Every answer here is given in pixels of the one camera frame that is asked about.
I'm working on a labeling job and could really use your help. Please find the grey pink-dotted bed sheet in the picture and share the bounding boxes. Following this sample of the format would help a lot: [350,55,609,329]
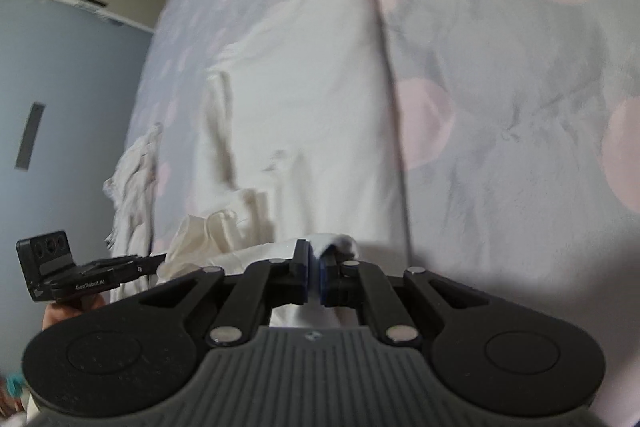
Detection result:
[128,0,639,426]

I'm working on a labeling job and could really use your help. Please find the white t-shirt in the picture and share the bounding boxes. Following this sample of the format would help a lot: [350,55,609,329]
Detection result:
[156,0,417,333]

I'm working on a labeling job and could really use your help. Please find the cream crumpled cloth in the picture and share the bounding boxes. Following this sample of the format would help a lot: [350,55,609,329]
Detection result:
[102,120,166,303]

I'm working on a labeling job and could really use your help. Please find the person's left hand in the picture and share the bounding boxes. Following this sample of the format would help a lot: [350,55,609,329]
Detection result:
[41,294,106,329]

